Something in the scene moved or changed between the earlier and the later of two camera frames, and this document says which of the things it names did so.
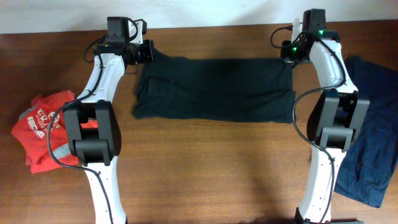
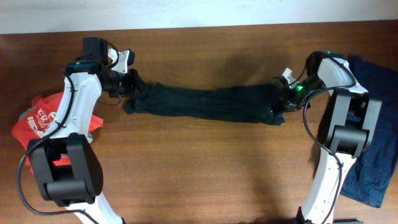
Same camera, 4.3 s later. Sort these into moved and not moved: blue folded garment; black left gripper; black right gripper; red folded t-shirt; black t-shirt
Moved: black right gripper; black left gripper; black t-shirt
Not moved: blue folded garment; red folded t-shirt
